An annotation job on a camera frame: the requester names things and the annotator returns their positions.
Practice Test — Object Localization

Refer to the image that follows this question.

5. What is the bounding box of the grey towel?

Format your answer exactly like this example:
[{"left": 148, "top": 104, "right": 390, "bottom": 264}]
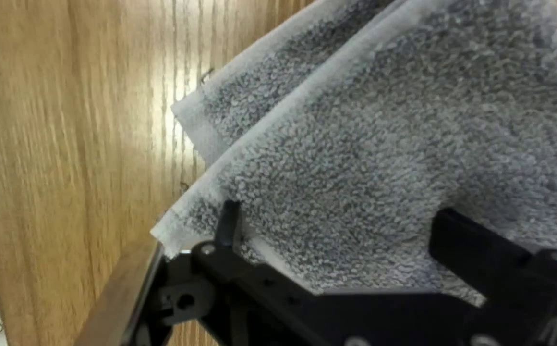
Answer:
[{"left": 150, "top": 0, "right": 557, "bottom": 346}]

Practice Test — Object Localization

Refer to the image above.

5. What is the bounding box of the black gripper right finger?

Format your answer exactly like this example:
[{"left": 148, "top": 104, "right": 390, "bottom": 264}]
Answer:
[{"left": 428, "top": 206, "right": 557, "bottom": 308}]

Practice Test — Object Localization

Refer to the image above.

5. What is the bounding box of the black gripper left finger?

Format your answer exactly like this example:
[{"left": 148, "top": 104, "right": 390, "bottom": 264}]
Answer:
[{"left": 190, "top": 198, "right": 323, "bottom": 304}]

